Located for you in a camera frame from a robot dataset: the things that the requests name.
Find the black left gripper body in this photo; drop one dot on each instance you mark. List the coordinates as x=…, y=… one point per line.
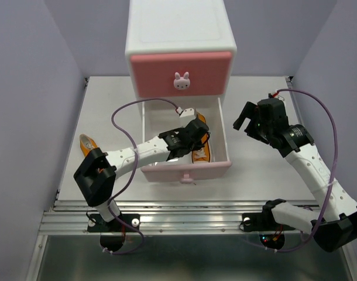
x=195, y=145

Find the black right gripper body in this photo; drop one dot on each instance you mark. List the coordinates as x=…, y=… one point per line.
x=257, y=129

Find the orange sneaker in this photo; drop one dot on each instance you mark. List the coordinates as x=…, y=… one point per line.
x=203, y=154
x=86, y=144

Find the light pink drawer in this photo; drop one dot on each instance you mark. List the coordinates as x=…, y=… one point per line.
x=159, y=116

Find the dark pink drawer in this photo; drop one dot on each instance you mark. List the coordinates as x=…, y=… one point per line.
x=180, y=74

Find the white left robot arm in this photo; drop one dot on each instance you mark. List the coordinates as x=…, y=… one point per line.
x=99, y=170

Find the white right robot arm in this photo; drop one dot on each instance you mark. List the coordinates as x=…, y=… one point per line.
x=332, y=230

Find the white shoe cabinet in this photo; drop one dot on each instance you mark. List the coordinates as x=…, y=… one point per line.
x=161, y=27

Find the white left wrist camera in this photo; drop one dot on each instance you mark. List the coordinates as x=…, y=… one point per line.
x=186, y=115

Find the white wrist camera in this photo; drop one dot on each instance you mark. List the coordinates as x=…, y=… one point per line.
x=186, y=115
x=276, y=95

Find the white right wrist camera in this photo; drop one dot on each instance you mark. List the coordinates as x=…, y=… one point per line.
x=276, y=95

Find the aluminium mounting rail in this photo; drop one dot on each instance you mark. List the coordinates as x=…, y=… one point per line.
x=156, y=218

